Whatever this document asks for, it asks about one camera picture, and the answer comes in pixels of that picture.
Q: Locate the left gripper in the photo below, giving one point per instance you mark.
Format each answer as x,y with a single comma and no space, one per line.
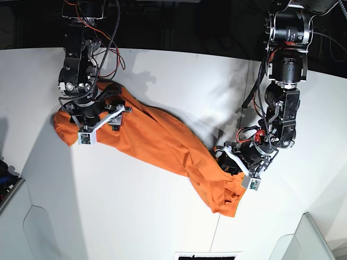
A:
249,157

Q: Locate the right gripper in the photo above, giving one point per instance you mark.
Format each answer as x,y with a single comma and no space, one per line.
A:
73,118

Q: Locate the orange t-shirt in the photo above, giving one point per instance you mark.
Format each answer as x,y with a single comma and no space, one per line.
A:
160,139

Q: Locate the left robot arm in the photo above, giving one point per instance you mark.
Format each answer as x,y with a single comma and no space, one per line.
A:
275,96

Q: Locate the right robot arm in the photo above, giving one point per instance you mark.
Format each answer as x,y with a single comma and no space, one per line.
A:
90,99

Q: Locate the black white marker card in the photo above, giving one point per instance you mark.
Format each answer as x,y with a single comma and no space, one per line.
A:
208,255

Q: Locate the white panel right corner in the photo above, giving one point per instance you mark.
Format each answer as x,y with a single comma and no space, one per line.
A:
306,243

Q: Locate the grey bin left edge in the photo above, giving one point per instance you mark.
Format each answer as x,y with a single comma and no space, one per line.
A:
11,181

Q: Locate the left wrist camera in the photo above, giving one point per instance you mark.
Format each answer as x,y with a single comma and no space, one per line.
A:
251,183

